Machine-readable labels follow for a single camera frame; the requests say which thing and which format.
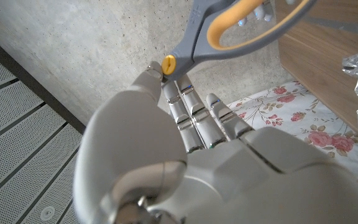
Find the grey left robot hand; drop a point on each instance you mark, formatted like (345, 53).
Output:
(228, 180)

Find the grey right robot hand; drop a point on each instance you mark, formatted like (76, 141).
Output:
(261, 12)

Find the floral backdrop cloth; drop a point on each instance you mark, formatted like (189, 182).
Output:
(303, 124)

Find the small round ceiling fitting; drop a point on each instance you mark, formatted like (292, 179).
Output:
(47, 213)

